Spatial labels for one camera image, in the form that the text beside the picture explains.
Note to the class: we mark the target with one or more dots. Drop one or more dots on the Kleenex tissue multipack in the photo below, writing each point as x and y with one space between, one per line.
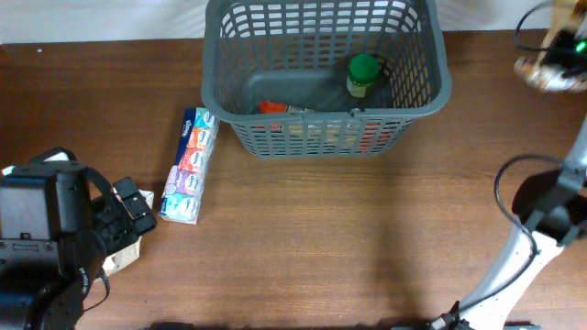
184 188

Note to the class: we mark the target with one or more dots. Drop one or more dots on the grey plastic shopping basket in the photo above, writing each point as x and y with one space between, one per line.
298 53

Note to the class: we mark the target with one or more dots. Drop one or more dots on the green lidded glass jar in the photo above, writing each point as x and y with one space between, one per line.
363 72

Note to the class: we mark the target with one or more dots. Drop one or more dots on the white brown panko bag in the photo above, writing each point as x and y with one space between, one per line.
566 14

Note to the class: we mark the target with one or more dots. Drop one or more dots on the brown white snack bag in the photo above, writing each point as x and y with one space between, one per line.
121 259

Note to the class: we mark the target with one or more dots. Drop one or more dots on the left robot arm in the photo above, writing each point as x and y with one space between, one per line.
60 220

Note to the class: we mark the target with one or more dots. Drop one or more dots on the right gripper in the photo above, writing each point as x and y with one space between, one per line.
557 56

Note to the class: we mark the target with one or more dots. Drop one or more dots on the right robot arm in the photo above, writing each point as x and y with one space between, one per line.
548 212

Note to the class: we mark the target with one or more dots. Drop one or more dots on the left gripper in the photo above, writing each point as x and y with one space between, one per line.
112 209

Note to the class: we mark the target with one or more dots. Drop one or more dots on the orange pasta package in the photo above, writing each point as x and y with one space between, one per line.
335 135

